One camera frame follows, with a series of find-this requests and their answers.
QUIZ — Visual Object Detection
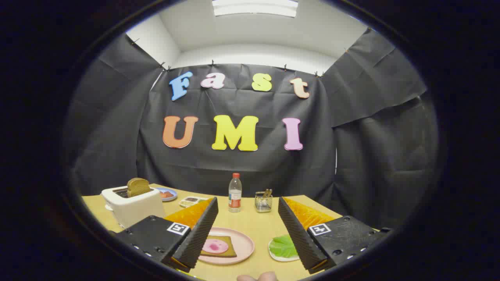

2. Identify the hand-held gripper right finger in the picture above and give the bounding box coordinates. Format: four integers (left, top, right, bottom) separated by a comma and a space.
278, 196, 391, 274

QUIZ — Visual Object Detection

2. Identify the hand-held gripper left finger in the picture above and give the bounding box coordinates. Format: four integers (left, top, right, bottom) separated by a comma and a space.
111, 197, 219, 273

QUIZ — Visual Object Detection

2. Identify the green lettuce leaf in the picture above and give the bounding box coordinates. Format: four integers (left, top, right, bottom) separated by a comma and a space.
269, 234, 299, 259

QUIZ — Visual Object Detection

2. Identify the brown toast bread slice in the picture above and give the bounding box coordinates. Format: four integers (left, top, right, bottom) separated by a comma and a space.
127, 178, 151, 197

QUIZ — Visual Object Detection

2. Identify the pink ham slice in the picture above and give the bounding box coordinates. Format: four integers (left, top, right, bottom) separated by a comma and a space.
202, 239, 229, 254

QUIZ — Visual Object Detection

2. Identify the small white dish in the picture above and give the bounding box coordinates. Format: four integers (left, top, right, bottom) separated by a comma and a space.
268, 239, 301, 262

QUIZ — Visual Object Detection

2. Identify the white compartment tray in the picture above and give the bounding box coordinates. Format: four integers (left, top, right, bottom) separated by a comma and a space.
179, 196, 209, 208

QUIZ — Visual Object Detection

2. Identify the square bread slice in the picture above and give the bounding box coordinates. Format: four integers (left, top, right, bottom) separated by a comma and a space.
200, 235, 238, 258

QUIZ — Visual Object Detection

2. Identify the blue plate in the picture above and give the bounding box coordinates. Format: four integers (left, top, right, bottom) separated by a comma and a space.
154, 187, 178, 202

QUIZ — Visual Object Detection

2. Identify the pink plate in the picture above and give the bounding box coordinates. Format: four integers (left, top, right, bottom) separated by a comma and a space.
197, 227, 255, 265

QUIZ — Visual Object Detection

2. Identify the clear plastic water bottle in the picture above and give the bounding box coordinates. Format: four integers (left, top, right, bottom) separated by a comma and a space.
228, 173, 243, 213

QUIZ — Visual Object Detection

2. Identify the white toaster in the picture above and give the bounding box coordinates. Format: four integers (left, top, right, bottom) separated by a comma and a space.
101, 186, 166, 229

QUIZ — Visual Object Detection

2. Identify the ceiling light panel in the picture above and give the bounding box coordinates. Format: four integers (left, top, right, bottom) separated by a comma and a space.
212, 0, 299, 18

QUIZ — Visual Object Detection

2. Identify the metal wire mesh holder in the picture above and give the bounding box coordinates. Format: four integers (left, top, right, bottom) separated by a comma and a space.
255, 191, 273, 213

